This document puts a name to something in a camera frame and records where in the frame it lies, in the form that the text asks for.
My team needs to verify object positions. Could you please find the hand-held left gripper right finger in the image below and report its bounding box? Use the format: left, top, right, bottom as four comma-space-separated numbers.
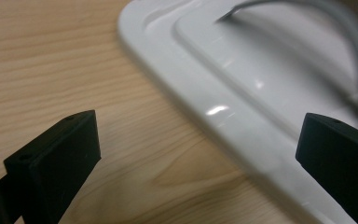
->
295, 112, 358, 224

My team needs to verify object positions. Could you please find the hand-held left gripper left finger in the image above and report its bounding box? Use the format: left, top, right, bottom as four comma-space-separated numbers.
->
3, 109, 103, 224

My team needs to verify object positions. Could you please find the white storage box lid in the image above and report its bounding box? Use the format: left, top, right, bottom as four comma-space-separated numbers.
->
117, 0, 358, 224

